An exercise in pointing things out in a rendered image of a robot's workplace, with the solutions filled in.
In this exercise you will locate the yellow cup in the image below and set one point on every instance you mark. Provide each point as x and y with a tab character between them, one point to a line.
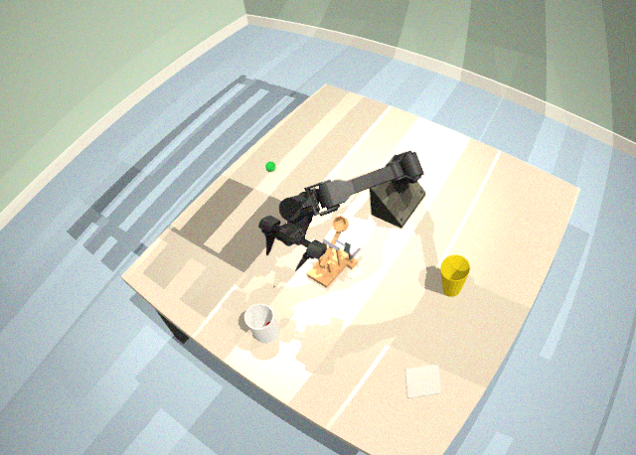
454	271

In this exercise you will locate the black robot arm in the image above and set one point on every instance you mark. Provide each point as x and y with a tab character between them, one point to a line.
404	168

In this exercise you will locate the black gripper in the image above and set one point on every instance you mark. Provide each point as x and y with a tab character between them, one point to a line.
314	249

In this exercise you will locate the white cup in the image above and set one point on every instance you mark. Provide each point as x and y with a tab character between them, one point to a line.
256	317

